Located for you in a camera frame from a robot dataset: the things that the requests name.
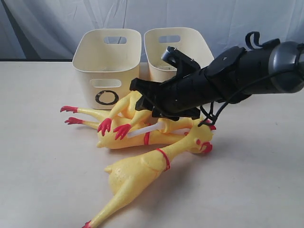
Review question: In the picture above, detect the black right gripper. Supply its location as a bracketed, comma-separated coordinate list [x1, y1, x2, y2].
[130, 67, 228, 120]

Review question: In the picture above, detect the headless yellow rubber chicken body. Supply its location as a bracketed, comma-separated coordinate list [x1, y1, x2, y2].
[97, 91, 151, 140]

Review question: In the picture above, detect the yellow chicken head with tube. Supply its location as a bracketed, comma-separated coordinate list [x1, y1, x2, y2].
[127, 117, 199, 138]

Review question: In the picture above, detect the large front yellow rubber chicken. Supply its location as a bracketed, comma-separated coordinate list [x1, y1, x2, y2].
[84, 124, 216, 228]

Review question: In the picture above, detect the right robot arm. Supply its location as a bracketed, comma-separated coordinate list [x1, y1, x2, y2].
[130, 40, 304, 121]

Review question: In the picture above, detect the yellow rubber chicken lying behind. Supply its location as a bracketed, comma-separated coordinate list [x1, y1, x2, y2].
[60, 106, 184, 149]

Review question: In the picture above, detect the cream bin marked O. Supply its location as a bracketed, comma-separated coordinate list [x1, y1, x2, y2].
[72, 28, 142, 110]

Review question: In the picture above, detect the cream bin marked X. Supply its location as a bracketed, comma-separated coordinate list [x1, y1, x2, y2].
[144, 27, 214, 82]

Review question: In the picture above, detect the white backdrop curtain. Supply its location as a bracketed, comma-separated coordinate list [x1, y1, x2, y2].
[0, 0, 304, 59]

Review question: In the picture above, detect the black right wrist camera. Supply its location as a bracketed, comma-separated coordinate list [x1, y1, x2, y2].
[161, 46, 201, 77]

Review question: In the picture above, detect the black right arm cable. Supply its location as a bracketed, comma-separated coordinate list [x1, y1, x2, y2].
[199, 30, 304, 126]

